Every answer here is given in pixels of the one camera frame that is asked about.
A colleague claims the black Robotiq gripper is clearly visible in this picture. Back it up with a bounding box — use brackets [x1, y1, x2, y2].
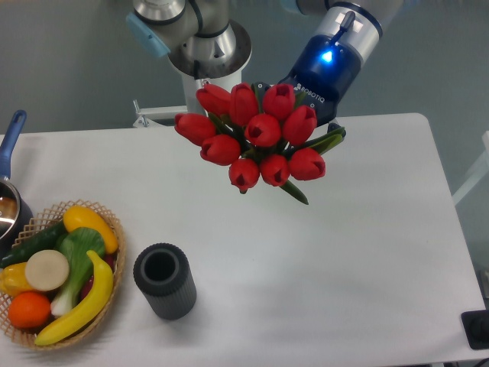
[252, 35, 361, 132]

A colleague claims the red tulip bouquet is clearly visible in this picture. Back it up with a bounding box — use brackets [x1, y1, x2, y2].
[174, 83, 346, 204]

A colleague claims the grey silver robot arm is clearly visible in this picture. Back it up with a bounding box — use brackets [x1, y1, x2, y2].
[126, 1, 406, 125]

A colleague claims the dark grey ribbed vase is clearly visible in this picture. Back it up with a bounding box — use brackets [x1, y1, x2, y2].
[133, 242, 197, 320]

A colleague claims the green white bok choy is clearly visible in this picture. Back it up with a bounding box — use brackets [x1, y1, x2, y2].
[50, 227, 105, 318]

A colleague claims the yellow plastic banana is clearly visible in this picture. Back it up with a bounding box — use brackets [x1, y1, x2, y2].
[34, 250, 114, 346]

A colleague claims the black device at edge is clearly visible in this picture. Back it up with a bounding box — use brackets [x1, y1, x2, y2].
[461, 310, 488, 350]

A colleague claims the green plastic cucumber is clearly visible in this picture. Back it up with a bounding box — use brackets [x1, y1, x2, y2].
[1, 222, 67, 268]

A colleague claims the beige round slice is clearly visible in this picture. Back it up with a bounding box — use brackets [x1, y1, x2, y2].
[24, 250, 70, 291]

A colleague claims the yellow plastic bell pepper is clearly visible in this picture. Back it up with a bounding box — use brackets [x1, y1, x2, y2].
[0, 262, 35, 297]

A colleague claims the orange plastic orange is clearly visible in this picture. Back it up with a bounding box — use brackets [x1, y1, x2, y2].
[8, 291, 51, 329]

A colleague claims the woven wicker basket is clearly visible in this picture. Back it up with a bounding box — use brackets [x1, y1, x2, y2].
[1, 200, 126, 351]

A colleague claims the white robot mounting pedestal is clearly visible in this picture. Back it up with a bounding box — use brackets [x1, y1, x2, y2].
[132, 74, 245, 128]

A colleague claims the white frame at right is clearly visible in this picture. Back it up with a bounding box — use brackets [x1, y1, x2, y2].
[452, 131, 488, 206]

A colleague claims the blue handled saucepan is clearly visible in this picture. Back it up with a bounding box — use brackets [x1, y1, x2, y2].
[1, 110, 32, 258]

